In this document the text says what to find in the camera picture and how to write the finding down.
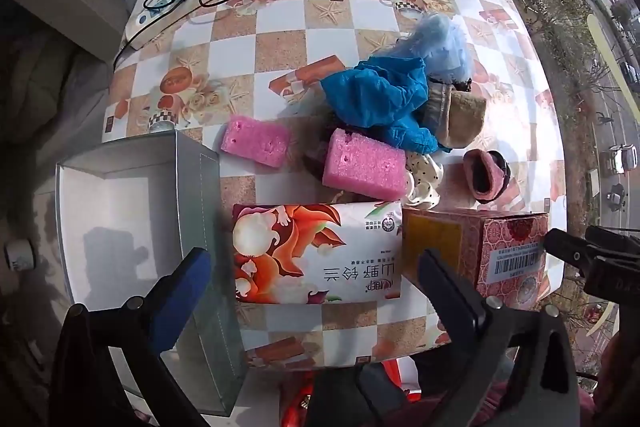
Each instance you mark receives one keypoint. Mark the pink knit bootie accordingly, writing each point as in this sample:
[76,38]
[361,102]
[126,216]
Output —
[472,167]

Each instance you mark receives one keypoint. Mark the beige knit sock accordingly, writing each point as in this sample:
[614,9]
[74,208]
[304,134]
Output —
[460,117]

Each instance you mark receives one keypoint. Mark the light blue fluffy cloth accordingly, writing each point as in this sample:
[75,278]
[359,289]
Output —
[440,42]

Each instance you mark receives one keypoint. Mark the small pink sponge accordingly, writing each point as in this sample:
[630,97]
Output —
[255,142]

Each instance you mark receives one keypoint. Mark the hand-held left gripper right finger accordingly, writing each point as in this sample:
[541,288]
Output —
[445,287]

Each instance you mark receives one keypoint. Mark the white polka dot cloth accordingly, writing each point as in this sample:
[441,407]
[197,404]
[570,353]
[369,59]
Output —
[422,172]

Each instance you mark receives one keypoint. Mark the checkered tablecloth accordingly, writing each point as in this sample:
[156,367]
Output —
[350,32]

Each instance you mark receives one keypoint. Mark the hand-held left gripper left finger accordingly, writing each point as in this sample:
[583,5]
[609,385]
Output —
[186,297]

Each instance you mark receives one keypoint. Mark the white van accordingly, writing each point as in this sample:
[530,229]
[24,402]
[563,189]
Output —
[617,159]

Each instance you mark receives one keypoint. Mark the grey cardboard box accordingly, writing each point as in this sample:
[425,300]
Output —
[125,207]

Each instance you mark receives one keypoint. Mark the grey bedding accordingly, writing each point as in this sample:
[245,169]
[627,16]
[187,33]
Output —
[60,92]

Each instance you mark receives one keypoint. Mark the red patterned carton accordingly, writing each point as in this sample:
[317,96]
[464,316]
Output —
[500,232]

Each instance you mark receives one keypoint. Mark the floral tissue pack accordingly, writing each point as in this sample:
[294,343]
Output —
[310,257]

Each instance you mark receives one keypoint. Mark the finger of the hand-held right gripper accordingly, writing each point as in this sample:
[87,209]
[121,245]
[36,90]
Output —
[612,238]
[567,248]

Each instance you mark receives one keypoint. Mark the large pink sponge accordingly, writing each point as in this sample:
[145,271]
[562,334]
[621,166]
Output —
[365,167]

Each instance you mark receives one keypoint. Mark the blue nonwoven cloth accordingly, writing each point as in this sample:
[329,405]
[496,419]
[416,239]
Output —
[380,92]

